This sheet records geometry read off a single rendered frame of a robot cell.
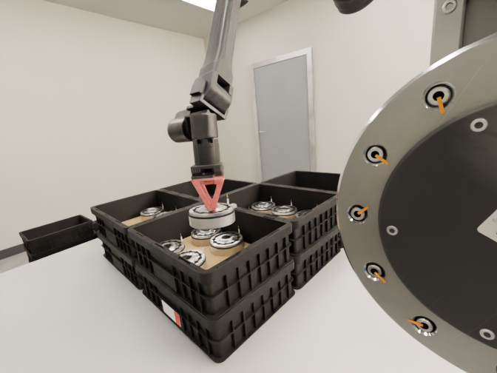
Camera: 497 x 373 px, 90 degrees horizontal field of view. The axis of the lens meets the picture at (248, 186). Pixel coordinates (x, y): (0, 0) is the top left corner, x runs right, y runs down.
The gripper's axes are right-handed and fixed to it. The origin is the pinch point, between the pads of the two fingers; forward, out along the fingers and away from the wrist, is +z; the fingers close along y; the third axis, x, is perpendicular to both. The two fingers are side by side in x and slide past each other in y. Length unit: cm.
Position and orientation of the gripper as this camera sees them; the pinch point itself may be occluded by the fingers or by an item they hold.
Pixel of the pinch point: (211, 203)
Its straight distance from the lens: 57.4
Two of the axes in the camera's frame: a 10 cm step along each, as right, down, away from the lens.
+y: 1.0, 1.6, -9.8
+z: 0.7, 9.8, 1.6
